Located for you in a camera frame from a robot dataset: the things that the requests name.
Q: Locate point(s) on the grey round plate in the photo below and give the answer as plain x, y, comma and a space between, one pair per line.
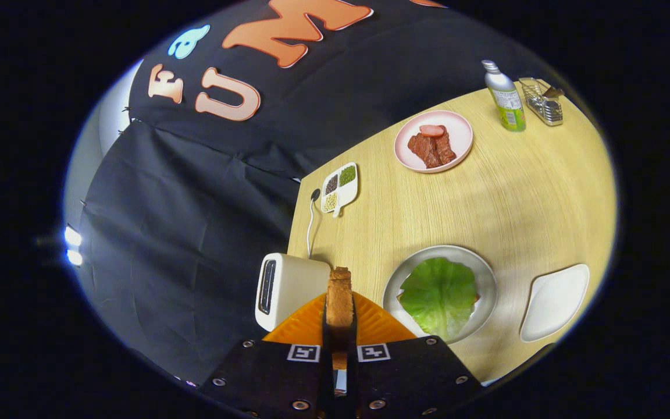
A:
486, 285

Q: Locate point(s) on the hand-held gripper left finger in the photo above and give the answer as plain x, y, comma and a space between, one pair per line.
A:
326, 337

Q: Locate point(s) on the white square plate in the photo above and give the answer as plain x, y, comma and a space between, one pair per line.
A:
553, 302

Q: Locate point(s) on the pile of green beans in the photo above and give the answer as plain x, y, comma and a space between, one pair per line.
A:
346, 175

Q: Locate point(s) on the pink round plate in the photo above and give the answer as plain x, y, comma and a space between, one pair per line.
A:
460, 131

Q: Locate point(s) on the cream white toaster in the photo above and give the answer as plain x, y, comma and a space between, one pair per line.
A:
291, 288

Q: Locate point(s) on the silver bottle with green label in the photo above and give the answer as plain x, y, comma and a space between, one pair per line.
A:
506, 99

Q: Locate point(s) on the toasted bread slice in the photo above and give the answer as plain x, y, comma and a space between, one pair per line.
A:
339, 302

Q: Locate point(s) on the brown wooden sticks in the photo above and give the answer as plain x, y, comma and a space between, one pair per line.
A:
553, 91

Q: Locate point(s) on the white divided condiment tray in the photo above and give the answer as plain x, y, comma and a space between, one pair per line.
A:
344, 189

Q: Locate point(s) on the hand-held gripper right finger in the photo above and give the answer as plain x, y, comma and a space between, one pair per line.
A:
353, 337

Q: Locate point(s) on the brown meat pieces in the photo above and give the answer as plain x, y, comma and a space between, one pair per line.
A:
431, 150

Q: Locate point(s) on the red sausage slice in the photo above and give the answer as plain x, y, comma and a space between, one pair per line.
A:
431, 130

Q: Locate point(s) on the green lettuce leaf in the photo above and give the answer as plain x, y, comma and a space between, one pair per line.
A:
439, 297

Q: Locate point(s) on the pile of dark beans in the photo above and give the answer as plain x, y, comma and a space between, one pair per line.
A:
331, 184

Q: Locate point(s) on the pile of yellow beans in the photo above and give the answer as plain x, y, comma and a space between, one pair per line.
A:
330, 202

